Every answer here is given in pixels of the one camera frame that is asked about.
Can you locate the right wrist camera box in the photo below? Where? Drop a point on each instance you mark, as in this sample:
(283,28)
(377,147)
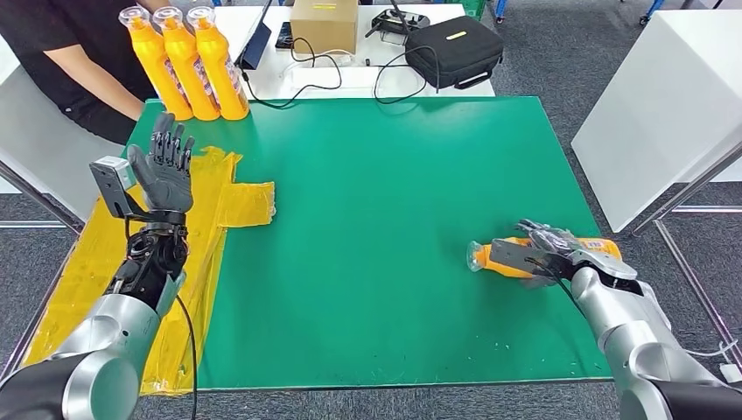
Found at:
(516,255)

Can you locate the black phone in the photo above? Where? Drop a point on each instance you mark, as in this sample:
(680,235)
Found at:
(284,36)

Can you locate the silver metal table frame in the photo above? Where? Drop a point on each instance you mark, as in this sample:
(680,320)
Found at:
(35,200)
(684,191)

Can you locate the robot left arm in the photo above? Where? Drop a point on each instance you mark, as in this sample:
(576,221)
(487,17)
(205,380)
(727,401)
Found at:
(98,348)

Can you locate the blue metal frame leg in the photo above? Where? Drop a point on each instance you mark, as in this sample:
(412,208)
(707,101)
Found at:
(652,10)
(499,10)

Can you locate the cardboard box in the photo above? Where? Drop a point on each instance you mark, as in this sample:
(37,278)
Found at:
(323,28)

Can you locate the white side table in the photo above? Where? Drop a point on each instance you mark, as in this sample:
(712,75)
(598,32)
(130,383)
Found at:
(35,151)

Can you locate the person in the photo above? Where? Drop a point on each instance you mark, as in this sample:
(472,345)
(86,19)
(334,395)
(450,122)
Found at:
(46,46)

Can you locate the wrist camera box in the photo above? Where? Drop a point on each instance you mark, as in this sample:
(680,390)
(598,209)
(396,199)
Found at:
(516,255)
(110,177)

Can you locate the green plastic crate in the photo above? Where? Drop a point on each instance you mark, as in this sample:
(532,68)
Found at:
(472,6)

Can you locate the white power adapter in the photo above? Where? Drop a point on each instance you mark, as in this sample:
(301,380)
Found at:
(730,372)

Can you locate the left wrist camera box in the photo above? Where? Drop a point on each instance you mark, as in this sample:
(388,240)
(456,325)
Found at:
(110,177)

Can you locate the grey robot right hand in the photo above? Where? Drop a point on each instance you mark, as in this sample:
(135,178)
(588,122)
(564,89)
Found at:
(550,238)

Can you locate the black remote controller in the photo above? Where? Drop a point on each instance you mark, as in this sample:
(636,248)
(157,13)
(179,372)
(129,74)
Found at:
(399,22)

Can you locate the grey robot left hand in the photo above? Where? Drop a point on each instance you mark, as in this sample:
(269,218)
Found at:
(168,179)

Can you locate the orange plastic detergent bottle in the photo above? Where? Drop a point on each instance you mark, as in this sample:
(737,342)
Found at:
(223,69)
(501,262)
(153,69)
(188,69)

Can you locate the dark tablet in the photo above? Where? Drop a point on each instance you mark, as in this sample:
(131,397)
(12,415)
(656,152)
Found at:
(258,45)

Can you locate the white cabinet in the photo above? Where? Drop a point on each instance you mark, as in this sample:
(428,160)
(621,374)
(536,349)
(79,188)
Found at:
(655,110)

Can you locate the black carry case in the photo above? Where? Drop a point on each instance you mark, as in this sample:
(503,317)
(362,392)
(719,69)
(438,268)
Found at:
(455,51)

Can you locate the yellow plastic sheet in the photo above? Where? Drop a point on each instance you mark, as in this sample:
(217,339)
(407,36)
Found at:
(220,197)

